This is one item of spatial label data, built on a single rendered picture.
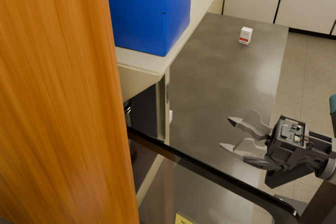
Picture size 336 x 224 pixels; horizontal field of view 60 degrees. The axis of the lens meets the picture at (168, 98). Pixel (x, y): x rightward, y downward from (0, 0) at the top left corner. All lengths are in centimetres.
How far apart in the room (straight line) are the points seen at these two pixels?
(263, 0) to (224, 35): 207
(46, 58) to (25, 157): 25
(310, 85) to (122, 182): 271
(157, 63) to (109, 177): 17
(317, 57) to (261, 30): 181
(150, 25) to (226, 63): 104
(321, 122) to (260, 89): 146
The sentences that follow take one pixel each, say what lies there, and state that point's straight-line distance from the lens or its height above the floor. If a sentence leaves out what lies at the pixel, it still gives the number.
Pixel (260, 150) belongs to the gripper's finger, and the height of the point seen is 126.
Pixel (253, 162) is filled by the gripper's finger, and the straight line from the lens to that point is 62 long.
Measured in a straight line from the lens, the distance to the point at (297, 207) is 209.
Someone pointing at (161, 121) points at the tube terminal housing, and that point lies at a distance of 91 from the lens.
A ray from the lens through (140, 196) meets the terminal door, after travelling 60.
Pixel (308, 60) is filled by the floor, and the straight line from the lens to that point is 338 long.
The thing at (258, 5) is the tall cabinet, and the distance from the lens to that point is 367.
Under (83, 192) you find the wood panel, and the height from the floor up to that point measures 130.
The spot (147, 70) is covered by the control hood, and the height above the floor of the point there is 151.
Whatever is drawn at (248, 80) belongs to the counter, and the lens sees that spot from 131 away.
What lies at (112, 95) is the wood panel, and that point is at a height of 152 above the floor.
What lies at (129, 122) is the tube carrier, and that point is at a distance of 75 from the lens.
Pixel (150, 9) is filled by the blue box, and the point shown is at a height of 157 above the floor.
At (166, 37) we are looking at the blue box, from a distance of 37.
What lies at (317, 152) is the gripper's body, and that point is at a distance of 62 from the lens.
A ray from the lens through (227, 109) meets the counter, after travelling 115.
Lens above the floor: 172
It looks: 42 degrees down
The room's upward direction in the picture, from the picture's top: straight up
